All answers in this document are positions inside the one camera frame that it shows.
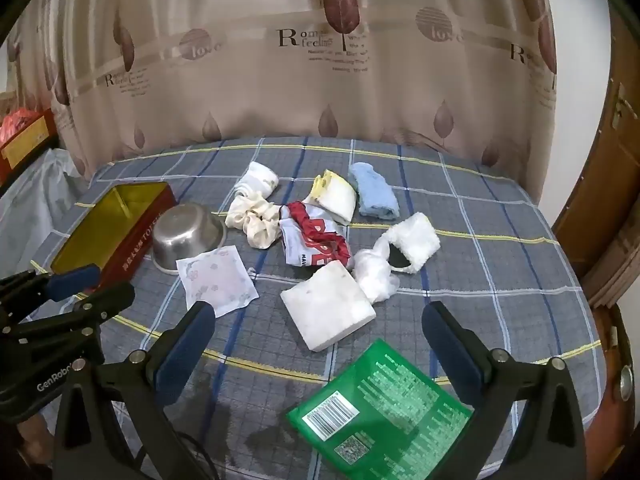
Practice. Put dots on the yellow-trimmed white cloth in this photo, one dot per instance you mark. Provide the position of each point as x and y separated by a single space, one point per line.
335 197

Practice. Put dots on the white rolled socks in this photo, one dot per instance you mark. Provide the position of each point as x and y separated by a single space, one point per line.
257 177

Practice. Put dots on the green packet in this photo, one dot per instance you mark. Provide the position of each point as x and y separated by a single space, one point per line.
395 410

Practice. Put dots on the wooden bed frame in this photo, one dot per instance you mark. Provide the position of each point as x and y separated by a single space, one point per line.
612 335

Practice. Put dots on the grey plaid bed sheet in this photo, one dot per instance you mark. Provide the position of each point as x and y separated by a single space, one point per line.
500 285

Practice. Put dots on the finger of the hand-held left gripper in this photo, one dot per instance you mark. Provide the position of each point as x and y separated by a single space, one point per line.
107 300
75 279

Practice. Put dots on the beige leaf-print curtain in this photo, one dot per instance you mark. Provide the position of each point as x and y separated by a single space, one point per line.
300 85

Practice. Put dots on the cream scrunchie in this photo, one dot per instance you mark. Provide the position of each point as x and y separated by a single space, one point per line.
250 220

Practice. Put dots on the clear plastic bag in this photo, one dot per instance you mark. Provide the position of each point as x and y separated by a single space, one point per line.
375 275

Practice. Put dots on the red plastic bag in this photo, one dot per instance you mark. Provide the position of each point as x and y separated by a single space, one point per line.
17 122

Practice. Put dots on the round metal cap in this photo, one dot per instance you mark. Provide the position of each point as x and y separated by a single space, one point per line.
626 382

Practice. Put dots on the red and white crumpled bag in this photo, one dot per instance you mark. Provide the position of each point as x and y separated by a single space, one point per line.
312 235

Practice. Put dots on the metal door hinge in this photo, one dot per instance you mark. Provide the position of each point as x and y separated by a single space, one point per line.
620 105

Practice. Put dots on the white fluffy headband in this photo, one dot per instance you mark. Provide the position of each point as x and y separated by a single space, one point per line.
420 240

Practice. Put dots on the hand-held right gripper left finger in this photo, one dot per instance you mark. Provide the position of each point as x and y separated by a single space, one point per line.
182 345

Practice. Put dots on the red tin box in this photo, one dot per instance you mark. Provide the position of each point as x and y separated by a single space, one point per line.
100 230

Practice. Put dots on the white floral packet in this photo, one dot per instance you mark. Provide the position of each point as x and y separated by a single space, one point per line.
215 280

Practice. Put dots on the light blue folded towel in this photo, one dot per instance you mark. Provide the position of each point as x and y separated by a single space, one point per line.
372 192

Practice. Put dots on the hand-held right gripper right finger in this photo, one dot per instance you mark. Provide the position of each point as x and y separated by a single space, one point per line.
447 347

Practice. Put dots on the steel bowl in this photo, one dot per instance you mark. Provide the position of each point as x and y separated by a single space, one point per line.
185 240

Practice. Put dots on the red and yellow cardboard box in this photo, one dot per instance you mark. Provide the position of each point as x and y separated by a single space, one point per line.
30 147

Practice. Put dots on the wooden door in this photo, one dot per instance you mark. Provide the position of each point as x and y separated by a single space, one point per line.
600 185

